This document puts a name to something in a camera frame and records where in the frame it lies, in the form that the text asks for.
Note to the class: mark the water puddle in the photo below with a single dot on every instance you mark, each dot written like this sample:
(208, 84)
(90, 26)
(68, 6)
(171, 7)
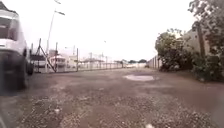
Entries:
(139, 77)

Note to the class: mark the brown dirt road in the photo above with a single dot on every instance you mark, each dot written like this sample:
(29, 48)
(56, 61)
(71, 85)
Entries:
(113, 96)

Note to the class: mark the low buildings behind fence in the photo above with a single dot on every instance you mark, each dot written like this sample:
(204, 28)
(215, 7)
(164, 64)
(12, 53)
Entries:
(63, 60)

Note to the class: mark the street lamp pole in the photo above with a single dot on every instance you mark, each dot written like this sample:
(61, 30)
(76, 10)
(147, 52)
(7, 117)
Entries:
(50, 30)

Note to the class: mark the robot's own part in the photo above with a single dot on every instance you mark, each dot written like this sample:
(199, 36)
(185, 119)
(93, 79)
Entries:
(149, 126)

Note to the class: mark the green bushes and trees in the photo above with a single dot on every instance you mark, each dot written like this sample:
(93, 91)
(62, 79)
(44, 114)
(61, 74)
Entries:
(186, 50)

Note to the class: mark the white vehicle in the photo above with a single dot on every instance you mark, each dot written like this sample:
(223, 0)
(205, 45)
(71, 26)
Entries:
(11, 50)

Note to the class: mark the pale wall behind bushes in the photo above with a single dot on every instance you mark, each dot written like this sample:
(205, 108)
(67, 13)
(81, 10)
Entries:
(154, 62)

